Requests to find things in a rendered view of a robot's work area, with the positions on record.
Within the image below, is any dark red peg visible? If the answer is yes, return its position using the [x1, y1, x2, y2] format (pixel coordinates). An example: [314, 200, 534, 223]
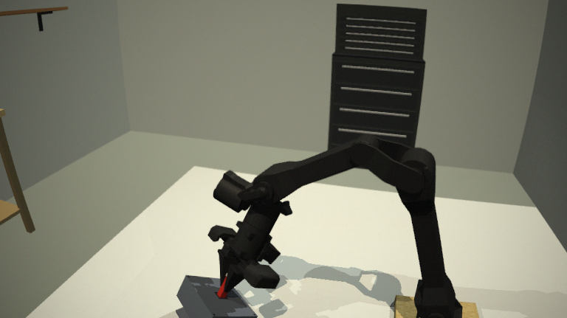
[218, 273, 227, 298]

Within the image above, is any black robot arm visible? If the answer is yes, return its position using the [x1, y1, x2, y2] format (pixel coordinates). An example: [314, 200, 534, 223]
[213, 134, 463, 318]

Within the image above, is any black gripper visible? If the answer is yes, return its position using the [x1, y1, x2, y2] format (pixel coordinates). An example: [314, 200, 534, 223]
[208, 220, 280, 292]

